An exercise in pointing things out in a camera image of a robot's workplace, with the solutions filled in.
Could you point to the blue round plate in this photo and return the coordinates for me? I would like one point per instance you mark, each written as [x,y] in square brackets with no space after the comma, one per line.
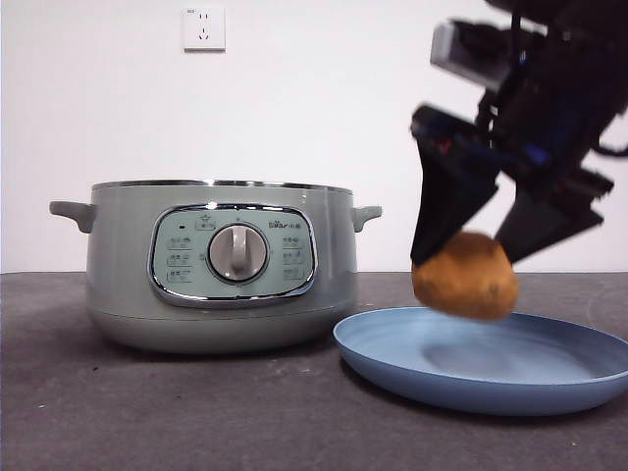
[471,373]

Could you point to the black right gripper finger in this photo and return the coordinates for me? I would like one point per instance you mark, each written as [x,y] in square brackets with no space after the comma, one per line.
[544,221]
[449,201]

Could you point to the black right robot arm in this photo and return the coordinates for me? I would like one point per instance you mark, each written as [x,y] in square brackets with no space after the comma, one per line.
[589,59]

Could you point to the pale green electric steamer pot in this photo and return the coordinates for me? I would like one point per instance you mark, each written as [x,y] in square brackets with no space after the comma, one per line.
[122,255]

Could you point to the white wall socket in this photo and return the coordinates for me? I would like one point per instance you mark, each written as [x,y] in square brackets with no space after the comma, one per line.
[204,29]

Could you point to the brown potato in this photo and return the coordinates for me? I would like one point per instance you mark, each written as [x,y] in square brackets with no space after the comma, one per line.
[466,277]

